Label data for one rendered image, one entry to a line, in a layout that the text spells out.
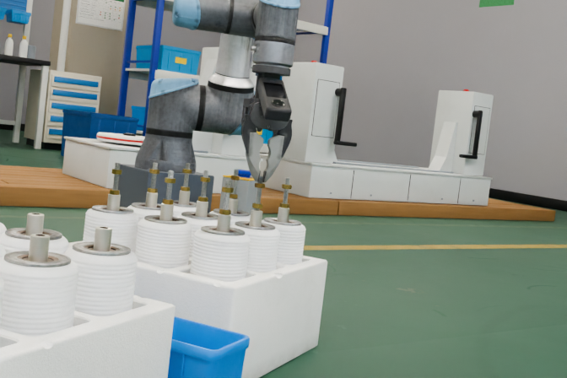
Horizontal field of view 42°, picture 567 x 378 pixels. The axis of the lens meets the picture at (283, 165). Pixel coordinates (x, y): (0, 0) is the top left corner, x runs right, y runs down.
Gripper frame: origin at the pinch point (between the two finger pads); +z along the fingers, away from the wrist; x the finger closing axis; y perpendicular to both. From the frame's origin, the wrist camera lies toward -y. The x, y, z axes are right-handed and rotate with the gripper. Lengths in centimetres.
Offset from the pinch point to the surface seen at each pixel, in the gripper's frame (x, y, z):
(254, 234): 1.1, -4.0, 10.5
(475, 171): -216, 300, 7
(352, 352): -24.8, 6.9, 34.8
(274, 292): -2.7, -8.1, 19.7
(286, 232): -7.3, 4.8, 10.9
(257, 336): 0.4, -11.7, 26.6
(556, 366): -70, 2, 35
